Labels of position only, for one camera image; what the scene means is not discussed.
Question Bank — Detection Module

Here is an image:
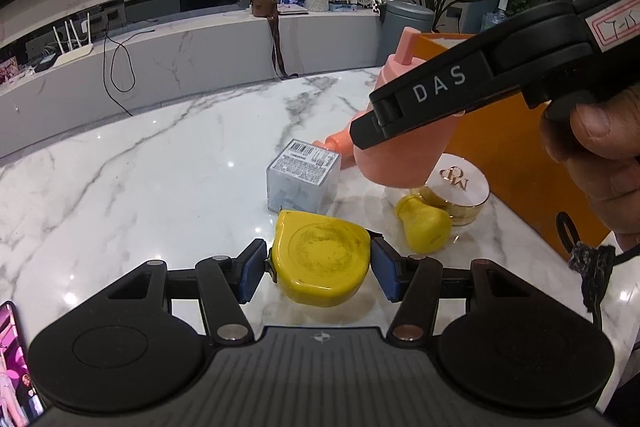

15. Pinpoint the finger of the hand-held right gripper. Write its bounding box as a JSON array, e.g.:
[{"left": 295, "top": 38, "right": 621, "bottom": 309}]
[{"left": 349, "top": 109, "right": 391, "bottom": 151}]

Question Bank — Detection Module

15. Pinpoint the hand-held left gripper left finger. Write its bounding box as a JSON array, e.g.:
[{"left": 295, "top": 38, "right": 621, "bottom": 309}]
[{"left": 106, "top": 238, "right": 268, "bottom": 348}]

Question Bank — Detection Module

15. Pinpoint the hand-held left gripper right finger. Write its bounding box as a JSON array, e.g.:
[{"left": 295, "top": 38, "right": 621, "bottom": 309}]
[{"left": 371, "top": 239, "right": 532, "bottom": 343}]

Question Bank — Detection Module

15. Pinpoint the pink pump bottle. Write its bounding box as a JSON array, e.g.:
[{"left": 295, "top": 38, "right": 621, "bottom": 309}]
[{"left": 309, "top": 131, "right": 357, "bottom": 170}]

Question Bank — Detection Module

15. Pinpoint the yellow bulb-shaped object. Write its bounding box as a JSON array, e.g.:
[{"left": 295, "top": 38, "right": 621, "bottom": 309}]
[{"left": 395, "top": 195, "right": 453, "bottom": 253}]

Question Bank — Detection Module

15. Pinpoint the yellow tape measure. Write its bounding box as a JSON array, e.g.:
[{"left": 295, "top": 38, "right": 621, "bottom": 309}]
[{"left": 267, "top": 209, "right": 383, "bottom": 308}]

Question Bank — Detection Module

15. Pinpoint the grey cube box with label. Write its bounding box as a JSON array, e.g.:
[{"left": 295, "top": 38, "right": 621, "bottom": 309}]
[{"left": 266, "top": 139, "right": 342, "bottom": 214}]

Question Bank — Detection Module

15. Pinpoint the orange cardboard box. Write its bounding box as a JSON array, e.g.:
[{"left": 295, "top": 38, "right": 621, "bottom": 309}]
[{"left": 419, "top": 32, "right": 616, "bottom": 275}]

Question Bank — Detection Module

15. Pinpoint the person's right hand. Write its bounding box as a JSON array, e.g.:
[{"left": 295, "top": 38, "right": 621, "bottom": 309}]
[{"left": 544, "top": 87, "right": 640, "bottom": 235}]

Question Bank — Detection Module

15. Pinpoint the blue water jug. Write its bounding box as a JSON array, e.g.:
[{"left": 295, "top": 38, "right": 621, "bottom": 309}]
[{"left": 480, "top": 9, "right": 511, "bottom": 32}]

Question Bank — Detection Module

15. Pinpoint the white and gold compact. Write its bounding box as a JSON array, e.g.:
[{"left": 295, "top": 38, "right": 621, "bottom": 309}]
[{"left": 410, "top": 153, "right": 491, "bottom": 228}]

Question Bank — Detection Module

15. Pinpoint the grey trash bin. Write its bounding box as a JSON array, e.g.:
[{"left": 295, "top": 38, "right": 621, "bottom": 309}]
[{"left": 378, "top": 0, "right": 435, "bottom": 68}]

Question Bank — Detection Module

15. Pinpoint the black smartphone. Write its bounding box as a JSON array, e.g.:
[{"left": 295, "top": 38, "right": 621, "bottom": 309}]
[{"left": 0, "top": 301, "right": 46, "bottom": 427}]

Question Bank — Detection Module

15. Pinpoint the white router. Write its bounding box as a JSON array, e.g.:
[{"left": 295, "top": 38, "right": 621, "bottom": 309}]
[{"left": 52, "top": 13, "right": 96, "bottom": 68}]

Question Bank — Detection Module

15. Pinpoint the brown bag with strap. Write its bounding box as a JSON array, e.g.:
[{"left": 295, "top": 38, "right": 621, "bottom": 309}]
[{"left": 248, "top": 0, "right": 300, "bottom": 80}]

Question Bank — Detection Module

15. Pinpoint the black lanyard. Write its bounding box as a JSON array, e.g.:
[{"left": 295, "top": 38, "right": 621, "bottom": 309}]
[{"left": 556, "top": 212, "right": 640, "bottom": 328}]

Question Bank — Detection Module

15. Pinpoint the black cable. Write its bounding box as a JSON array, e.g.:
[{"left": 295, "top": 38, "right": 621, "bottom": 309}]
[{"left": 102, "top": 29, "right": 156, "bottom": 118}]

